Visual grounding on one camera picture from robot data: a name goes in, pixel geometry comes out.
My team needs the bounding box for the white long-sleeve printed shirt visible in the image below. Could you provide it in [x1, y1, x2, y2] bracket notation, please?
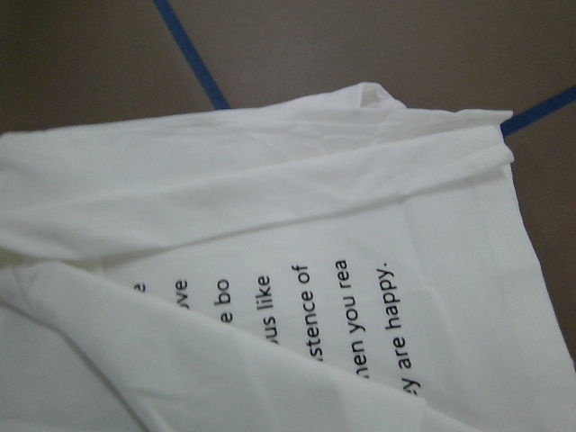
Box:
[1, 83, 575, 431]

